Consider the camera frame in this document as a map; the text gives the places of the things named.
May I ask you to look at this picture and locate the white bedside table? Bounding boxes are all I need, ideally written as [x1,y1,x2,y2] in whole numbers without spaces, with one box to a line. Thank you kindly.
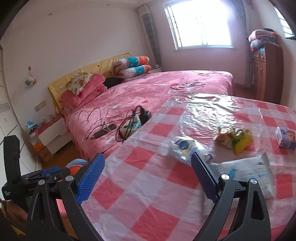
[29,114,72,162]

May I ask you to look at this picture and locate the floral cushion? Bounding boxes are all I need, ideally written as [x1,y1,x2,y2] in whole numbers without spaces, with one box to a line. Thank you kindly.
[65,72,94,96]

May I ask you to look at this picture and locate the black power bank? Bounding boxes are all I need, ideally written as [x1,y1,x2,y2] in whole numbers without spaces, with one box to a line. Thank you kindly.
[92,124,117,138]

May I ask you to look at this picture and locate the white blue Magicday pouch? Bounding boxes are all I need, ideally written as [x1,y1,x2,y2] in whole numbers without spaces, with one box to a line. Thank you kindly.
[168,136,213,166]

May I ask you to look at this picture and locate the folded blankets on dresser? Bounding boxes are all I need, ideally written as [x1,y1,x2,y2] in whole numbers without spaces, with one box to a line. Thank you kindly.
[248,30,280,52]

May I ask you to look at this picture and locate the yellow wooden headboard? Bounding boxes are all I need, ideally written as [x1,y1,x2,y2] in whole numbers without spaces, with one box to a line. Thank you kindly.
[48,52,132,110]

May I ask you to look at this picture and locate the pink checkered tablecloth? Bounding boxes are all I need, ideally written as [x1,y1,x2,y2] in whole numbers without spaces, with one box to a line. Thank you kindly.
[79,92,296,241]

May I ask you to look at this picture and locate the yellow brown snack wrapper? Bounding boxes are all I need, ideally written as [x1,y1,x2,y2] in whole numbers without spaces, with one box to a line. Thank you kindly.
[214,127,252,156]

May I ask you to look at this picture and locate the bright window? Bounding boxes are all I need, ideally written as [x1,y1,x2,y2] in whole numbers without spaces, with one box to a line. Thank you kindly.
[164,1,233,50]

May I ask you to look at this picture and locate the black cables on bed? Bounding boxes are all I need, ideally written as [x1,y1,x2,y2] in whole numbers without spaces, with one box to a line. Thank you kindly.
[78,105,144,143]

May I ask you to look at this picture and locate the brown wooden dresser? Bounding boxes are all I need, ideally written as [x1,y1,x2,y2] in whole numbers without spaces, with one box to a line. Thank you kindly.
[251,44,284,104]

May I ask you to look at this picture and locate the grey window curtain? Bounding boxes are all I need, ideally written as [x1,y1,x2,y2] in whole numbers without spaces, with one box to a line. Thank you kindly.
[141,14,161,67]

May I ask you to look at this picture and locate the pink bed with bedspread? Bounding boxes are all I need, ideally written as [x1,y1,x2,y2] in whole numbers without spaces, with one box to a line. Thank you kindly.
[62,70,236,161]

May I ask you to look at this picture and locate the beige power strip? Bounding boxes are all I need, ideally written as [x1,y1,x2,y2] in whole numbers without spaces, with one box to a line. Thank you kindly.
[119,114,142,138]

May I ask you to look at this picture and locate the rolled colourful quilts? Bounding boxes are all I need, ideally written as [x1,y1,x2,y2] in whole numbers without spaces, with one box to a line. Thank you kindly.
[111,56,152,79]

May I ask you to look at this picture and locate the pink folded pillows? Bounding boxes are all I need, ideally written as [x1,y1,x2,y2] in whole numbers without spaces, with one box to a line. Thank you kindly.
[61,74,107,108]

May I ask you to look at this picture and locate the blue white small box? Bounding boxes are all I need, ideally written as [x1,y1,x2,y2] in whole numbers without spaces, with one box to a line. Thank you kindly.
[275,126,296,150]

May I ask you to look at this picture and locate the black power adapter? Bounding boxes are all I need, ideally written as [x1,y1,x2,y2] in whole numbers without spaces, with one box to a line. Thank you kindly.
[139,111,152,126]

